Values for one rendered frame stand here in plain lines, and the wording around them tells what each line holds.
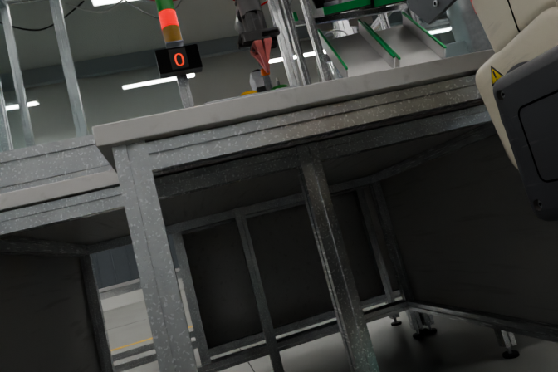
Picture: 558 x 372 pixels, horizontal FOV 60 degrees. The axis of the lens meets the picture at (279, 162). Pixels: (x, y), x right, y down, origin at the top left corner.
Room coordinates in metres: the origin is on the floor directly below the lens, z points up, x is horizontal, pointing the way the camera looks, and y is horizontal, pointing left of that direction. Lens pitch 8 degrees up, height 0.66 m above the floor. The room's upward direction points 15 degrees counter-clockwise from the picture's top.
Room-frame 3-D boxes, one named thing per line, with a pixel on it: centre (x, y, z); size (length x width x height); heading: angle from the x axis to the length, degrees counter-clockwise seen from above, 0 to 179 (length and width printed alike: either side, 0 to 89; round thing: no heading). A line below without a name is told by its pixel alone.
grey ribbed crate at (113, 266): (3.11, 1.07, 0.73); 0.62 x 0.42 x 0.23; 103
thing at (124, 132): (1.06, -0.13, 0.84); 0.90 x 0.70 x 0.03; 103
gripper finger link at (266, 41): (1.16, -0.02, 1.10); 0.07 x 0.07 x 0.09; 14
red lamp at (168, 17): (1.33, 0.20, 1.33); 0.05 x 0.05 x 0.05
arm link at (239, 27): (1.21, -0.02, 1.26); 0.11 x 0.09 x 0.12; 14
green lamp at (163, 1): (1.33, 0.20, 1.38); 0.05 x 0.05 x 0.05
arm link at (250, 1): (1.17, -0.03, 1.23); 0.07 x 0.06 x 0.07; 14
